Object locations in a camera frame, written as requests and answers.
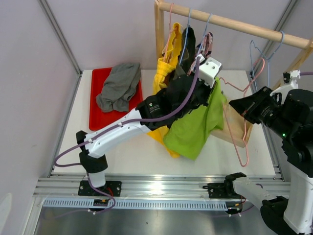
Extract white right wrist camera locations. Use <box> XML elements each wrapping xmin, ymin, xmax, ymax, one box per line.
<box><xmin>270</xmin><ymin>70</ymin><xmax>301</xmax><ymax>97</ymax></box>

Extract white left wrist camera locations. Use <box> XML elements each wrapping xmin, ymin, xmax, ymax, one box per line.
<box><xmin>196</xmin><ymin>54</ymin><xmax>222</xmax><ymax>88</ymax></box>

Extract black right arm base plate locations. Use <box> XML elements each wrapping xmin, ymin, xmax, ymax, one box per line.
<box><xmin>202</xmin><ymin>183</ymin><xmax>238</xmax><ymax>199</ymax></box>

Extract red plastic tray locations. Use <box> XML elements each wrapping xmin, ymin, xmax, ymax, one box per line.
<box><xmin>89</xmin><ymin>68</ymin><xmax>143</xmax><ymax>131</ymax></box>

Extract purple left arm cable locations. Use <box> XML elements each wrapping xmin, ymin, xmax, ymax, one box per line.
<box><xmin>54</xmin><ymin>56</ymin><xmax>203</xmax><ymax>215</ymax></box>

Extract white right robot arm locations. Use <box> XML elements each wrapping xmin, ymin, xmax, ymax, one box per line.
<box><xmin>223</xmin><ymin>87</ymin><xmax>313</xmax><ymax>235</ymax></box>

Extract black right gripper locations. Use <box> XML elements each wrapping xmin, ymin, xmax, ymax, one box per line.
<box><xmin>229</xmin><ymin>85</ymin><xmax>294</xmax><ymax>138</ymax></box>

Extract grey slotted cable duct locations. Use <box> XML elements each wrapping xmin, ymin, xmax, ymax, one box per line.
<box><xmin>43</xmin><ymin>198</ymin><xmax>228</xmax><ymax>211</ymax></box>

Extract blue hanger of grey shorts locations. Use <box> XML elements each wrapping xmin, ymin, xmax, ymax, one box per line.
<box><xmin>249</xmin><ymin>30</ymin><xmax>285</xmax><ymax>86</ymax></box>

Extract pink hanger of yellow shorts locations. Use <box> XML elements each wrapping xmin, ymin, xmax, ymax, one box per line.
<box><xmin>163</xmin><ymin>3</ymin><xmax>174</xmax><ymax>62</ymax></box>

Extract grey aluminium frame post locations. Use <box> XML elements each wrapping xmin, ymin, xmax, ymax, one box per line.
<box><xmin>38</xmin><ymin>0</ymin><xmax>82</xmax><ymax>75</ymax></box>

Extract blue hanger of olive shorts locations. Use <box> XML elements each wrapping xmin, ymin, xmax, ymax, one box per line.
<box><xmin>179</xmin><ymin>8</ymin><xmax>192</xmax><ymax>65</ymax></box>

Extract grey shorts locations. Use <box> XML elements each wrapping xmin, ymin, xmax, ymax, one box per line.
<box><xmin>96</xmin><ymin>63</ymin><xmax>141</xmax><ymax>113</ymax></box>

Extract blue hanger of patterned shorts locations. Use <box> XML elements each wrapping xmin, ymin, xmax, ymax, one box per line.
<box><xmin>196</xmin><ymin>13</ymin><xmax>213</xmax><ymax>58</ymax></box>

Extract yellow shorts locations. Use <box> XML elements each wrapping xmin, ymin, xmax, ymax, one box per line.
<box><xmin>147</xmin><ymin>23</ymin><xmax>183</xmax><ymax>158</ymax></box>

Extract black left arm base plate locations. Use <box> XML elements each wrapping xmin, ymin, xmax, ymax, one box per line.
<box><xmin>78</xmin><ymin>180</ymin><xmax>122</xmax><ymax>197</ymax></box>

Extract wooden clothes rack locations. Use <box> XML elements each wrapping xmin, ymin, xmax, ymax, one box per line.
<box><xmin>154</xmin><ymin>0</ymin><xmax>313</xmax><ymax>142</ymax></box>

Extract aluminium mounting rail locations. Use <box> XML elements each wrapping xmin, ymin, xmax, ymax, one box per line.
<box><xmin>32</xmin><ymin>172</ymin><xmax>291</xmax><ymax>202</ymax></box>

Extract lime green shorts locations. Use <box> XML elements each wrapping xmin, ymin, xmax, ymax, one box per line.
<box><xmin>163</xmin><ymin>79</ymin><xmax>226</xmax><ymax>160</ymax></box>

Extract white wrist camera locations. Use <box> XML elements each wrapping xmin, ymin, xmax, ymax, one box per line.
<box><xmin>270</xmin><ymin>70</ymin><xmax>301</xmax><ymax>97</ymax></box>
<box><xmin>196</xmin><ymin>54</ymin><xmax>222</xmax><ymax>88</ymax></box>

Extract dark olive shorts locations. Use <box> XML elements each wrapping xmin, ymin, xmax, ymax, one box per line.
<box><xmin>169</xmin><ymin>27</ymin><xmax>196</xmax><ymax>82</ymax></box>

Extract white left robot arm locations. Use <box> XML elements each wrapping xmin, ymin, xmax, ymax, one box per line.
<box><xmin>76</xmin><ymin>74</ymin><xmax>215</xmax><ymax>196</ymax></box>

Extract pink patterned shorts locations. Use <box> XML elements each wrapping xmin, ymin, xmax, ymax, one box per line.
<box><xmin>188</xmin><ymin>32</ymin><xmax>213</xmax><ymax>74</ymax></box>

